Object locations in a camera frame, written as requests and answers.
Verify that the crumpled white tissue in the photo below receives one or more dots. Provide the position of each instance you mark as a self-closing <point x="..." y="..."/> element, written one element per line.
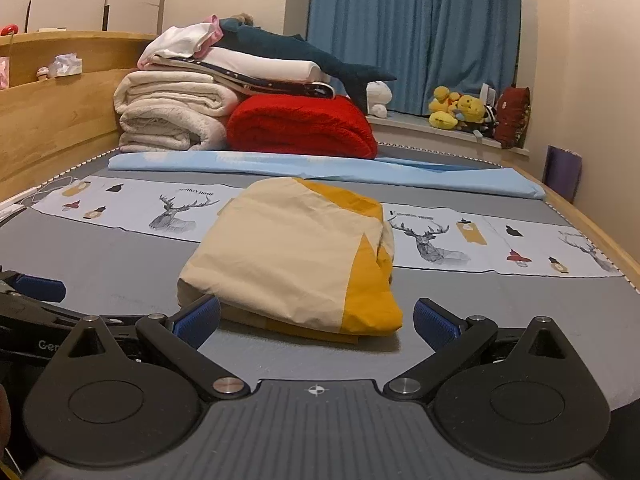
<point x="65" y="66"/>

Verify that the dark red cushion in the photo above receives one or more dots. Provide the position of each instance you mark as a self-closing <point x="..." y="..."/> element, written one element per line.
<point x="512" y="117"/>

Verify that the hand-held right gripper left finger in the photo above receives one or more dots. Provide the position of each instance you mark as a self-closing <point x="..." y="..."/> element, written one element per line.
<point x="197" y="320"/>

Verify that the white window sill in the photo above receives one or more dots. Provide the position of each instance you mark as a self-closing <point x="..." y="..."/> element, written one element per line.
<point x="440" y="137"/>

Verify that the blue curtain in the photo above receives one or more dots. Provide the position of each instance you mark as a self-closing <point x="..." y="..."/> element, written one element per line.
<point x="415" y="35"/>

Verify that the light blue folded sheet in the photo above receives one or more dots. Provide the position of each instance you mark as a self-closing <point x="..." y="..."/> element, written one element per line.
<point x="450" y="180"/>

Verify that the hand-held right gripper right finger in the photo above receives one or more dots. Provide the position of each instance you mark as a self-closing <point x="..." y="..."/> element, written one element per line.
<point x="437" y="322"/>

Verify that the yellow duck plush toy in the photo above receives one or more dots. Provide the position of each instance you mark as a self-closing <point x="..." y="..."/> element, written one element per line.
<point x="442" y="110"/>

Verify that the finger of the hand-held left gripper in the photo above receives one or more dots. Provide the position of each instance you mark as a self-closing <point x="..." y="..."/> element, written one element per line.
<point x="35" y="310"/>
<point x="40" y="288"/>

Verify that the grey bed sheet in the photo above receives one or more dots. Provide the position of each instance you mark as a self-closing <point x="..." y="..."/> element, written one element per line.
<point x="110" y="260"/>

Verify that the small red object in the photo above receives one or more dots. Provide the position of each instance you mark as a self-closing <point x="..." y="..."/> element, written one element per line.
<point x="8" y="28"/>

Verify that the wooden headboard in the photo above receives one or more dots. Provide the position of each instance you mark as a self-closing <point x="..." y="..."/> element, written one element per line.
<point x="60" y="120"/>

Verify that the small pink figurine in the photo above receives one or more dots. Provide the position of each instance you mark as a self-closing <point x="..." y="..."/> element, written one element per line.
<point x="43" y="73"/>

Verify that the small white appliance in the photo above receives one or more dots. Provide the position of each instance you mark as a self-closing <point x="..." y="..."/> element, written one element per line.
<point x="488" y="96"/>

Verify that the cream folded fleece blanket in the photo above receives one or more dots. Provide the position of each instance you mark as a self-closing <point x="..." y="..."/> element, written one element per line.
<point x="170" y="115"/>

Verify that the white and pink folded cloth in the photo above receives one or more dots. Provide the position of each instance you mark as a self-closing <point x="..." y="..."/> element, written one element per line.
<point x="175" y="42"/>

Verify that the dark teal shark plush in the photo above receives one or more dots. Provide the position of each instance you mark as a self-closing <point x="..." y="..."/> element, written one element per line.
<point x="295" y="52"/>

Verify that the white plush toy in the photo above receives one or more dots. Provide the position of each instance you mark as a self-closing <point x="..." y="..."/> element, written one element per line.
<point x="377" y="100"/>

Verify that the wooden bed frame rail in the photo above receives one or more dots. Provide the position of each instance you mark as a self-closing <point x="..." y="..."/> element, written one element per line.
<point x="595" y="230"/>

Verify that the beige and mustard hooded jacket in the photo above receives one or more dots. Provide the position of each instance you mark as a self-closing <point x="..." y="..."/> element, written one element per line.
<point x="280" y="255"/>

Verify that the yellow bear plush toy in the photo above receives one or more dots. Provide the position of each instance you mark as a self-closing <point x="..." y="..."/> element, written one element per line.
<point x="471" y="110"/>

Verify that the red fleece blanket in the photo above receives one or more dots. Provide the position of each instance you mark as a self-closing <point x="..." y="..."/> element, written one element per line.
<point x="300" y="127"/>

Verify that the white printed bed runner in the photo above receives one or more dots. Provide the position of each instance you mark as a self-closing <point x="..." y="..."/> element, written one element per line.
<point x="140" y="202"/>

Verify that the white quilt with dark trim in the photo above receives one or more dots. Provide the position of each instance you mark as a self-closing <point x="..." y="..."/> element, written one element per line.
<point x="265" y="67"/>

